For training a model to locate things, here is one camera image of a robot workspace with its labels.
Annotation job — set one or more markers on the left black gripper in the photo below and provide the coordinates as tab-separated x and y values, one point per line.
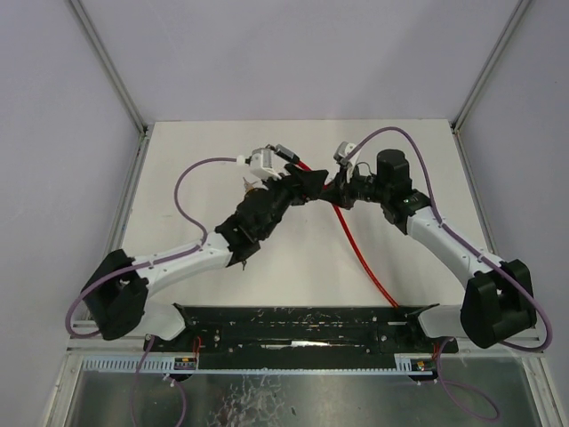
292	187

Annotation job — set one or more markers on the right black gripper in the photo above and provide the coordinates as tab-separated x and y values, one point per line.
342	190

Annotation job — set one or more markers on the red cable lock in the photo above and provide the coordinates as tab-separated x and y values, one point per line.
293	159

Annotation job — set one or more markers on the small brass padlock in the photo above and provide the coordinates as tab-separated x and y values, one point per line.
249	187

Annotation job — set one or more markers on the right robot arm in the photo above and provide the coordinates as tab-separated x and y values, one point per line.
493	310

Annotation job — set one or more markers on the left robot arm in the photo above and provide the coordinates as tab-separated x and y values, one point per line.
119	293

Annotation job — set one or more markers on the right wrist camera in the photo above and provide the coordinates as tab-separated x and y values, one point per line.
346	157

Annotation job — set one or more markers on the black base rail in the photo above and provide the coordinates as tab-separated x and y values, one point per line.
302	338

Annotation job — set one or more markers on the left aluminium frame post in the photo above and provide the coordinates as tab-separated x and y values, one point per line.
93	38

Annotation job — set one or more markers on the aluminium frame post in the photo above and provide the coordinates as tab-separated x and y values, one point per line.
492	61
93	38

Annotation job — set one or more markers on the right aluminium frame post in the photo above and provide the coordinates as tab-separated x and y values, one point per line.
492	61

